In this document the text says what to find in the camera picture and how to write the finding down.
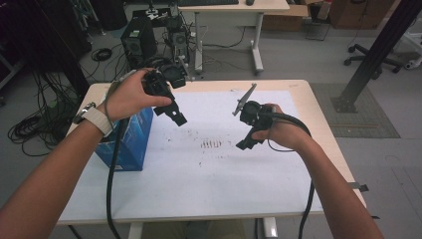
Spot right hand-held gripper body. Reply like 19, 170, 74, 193
232, 83, 277, 131

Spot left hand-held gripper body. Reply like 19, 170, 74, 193
141, 55, 191, 104

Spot blue cardboard box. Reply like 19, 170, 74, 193
94, 105, 155, 172

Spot person's left hand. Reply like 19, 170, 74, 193
105, 68, 173, 122

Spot person's right hand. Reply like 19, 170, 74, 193
251, 103, 314, 152

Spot grey open computer case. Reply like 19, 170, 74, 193
165, 16, 191, 65

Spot black computer tower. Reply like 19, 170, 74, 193
119, 16, 158, 71

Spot white paper sheet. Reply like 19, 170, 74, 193
59, 90, 325, 223

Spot wristwatch with white band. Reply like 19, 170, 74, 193
72, 101, 115, 138

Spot white table leg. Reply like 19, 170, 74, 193
263, 217, 279, 239

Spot black keyboard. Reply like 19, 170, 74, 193
178, 0, 240, 7

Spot white desk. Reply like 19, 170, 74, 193
177, 0, 292, 76

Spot grey floor mat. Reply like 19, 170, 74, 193
310, 82, 401, 139

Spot black tape strip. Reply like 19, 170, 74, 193
347, 181, 370, 193

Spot black office chair base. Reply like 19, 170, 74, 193
343, 43, 405, 80

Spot large brown cardboard box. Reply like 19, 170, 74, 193
327, 0, 396, 30

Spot thin black wire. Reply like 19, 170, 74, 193
267, 128, 297, 153

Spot coiled black cable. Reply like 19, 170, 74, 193
91, 47, 113, 63

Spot thick black right gripper cable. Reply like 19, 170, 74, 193
270, 111, 317, 239

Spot thick black gripper cable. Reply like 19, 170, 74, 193
270, 111, 317, 239
105, 117, 129, 239

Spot thick black left gripper cable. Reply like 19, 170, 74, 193
105, 117, 129, 239

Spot bundle of black floor cables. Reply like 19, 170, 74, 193
7, 71, 83, 157

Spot black metal post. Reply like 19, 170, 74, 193
330, 0, 422, 114

